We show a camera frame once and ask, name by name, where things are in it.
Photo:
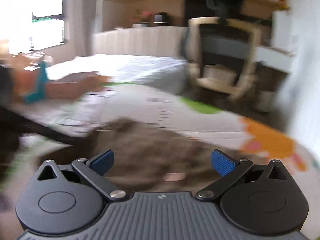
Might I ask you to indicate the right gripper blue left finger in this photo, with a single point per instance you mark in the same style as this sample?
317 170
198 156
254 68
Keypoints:
92 172

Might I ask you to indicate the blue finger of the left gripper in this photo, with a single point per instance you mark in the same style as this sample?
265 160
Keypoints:
11 121

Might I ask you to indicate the beige black office chair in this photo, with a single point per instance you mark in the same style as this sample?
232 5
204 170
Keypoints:
221 50

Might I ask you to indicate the white waste bin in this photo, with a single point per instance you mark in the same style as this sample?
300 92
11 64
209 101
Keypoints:
264 101

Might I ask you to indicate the pink cardboard box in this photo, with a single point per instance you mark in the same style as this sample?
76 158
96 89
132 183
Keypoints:
75 85

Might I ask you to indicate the beige padded headboard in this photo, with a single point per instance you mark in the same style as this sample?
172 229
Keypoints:
149 41

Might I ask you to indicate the white box on desk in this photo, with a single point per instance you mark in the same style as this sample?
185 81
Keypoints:
282 37

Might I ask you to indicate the cartoon print play mat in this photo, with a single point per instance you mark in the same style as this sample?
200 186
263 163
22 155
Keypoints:
187 117

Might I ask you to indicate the black round speaker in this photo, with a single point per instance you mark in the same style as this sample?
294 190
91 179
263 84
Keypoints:
161 19

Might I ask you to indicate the potted red flower plant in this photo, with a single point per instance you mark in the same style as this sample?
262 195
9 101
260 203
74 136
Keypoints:
142 18

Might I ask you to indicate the brown corduroy dotted garment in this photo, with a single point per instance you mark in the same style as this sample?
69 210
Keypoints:
148 158

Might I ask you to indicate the teal cushion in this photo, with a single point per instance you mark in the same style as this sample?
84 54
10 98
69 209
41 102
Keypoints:
39 91

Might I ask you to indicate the white desk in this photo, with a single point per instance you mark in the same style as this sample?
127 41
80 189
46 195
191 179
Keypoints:
274 59

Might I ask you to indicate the white quilted mattress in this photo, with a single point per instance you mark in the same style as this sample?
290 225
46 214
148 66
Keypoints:
165 73

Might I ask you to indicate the grey window curtain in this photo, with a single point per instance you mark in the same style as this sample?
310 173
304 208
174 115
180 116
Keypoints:
79 24

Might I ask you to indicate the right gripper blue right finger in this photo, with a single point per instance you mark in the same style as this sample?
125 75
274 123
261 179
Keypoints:
230 170

